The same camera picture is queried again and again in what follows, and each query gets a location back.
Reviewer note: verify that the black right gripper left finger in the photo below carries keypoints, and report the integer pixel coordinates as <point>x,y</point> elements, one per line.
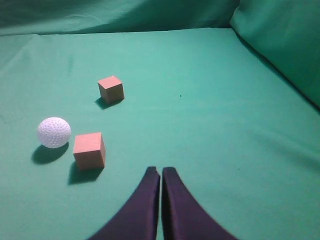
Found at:
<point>138,217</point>

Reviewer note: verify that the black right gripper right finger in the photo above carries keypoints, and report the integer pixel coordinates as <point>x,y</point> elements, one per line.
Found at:
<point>182,216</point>

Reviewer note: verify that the white dimpled golf ball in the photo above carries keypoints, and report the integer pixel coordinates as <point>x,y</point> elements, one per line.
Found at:
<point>53,132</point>

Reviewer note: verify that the near tan cube block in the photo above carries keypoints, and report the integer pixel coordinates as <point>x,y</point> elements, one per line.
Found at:
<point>89,151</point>

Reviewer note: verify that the tan cube block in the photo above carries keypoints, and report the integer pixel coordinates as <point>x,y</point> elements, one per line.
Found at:
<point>111,89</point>
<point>89,151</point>

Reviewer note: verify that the far tan cube block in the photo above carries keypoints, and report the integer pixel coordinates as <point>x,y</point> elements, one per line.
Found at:
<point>111,89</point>

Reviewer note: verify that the green cloth cover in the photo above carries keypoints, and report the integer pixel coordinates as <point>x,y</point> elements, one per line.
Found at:
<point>196,97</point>

